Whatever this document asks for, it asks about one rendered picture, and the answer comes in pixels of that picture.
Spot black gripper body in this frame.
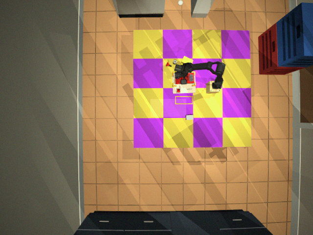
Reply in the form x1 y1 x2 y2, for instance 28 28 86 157
180 72 188 85

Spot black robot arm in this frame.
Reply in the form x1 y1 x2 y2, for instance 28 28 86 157
175 61 226 89

